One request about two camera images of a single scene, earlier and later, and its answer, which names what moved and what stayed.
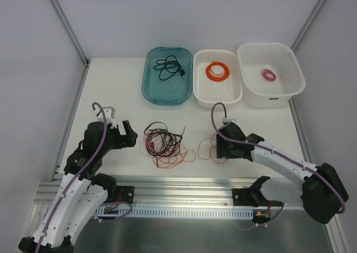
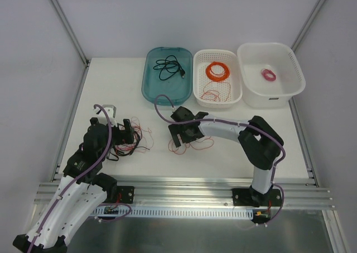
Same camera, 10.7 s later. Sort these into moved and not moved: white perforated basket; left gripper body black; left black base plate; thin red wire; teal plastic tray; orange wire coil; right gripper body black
Moved: right gripper body black; thin red wire
Not moved: orange wire coil; left gripper body black; teal plastic tray; white perforated basket; left black base plate
